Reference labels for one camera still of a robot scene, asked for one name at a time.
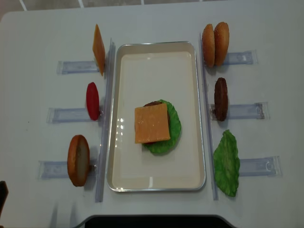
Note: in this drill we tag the clear holder for left bun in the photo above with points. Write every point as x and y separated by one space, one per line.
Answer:
52 170

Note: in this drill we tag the upright brown meat patty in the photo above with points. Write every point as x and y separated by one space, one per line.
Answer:
221 99

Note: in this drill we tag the sesame bun top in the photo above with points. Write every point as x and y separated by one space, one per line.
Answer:
221 35

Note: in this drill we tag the clear holder for lettuce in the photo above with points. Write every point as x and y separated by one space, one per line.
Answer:
268 166

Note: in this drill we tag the orange cheese slice on stack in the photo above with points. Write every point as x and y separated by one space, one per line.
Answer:
151 124

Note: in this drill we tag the upright red tomato slice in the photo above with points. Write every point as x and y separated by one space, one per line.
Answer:
92 101

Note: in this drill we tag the long clear rail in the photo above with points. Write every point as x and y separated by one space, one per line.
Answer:
106 123
208 121

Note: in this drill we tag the upright bun half left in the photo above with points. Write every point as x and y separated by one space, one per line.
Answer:
78 160

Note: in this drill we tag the upright green lettuce leaf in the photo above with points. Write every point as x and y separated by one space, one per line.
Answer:
227 164

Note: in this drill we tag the clear holder for right buns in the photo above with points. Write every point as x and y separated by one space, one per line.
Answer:
241 58

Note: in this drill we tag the white rectangular metal tray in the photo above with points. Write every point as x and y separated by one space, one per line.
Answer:
146 73

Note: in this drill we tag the clear holder for cheese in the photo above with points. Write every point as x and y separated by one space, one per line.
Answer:
73 67

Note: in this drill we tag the upright orange cheese slice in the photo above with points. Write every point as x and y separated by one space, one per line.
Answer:
99 50

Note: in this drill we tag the upright bun bottom right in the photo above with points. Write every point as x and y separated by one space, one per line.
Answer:
208 45

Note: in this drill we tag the brown meat patty on tray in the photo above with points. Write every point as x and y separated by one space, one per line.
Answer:
153 103

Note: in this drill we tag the green lettuce leaf on tray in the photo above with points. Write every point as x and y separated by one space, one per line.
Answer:
164 147

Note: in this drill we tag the clear holder for tomato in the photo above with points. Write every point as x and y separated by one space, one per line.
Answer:
67 115

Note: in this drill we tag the long clear rail right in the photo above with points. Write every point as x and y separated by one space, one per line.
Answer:
208 121

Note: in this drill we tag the dark brown object left edge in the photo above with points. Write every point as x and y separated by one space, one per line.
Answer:
3 194

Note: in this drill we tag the black base at table edge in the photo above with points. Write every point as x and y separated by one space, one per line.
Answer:
156 221

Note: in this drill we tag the clear holder for patty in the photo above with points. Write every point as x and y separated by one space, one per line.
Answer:
248 111

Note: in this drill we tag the long clear rail left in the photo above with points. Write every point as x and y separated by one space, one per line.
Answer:
106 123

